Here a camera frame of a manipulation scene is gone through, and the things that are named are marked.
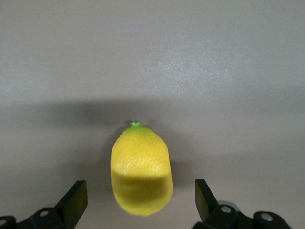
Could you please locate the yellow lemon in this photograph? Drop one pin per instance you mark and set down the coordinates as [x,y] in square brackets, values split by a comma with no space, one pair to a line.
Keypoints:
[141,167]

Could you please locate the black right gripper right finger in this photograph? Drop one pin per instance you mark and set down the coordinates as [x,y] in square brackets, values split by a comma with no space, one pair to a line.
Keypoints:
[221,214]

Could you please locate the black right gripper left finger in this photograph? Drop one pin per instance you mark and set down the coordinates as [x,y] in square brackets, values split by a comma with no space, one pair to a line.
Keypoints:
[57,214]

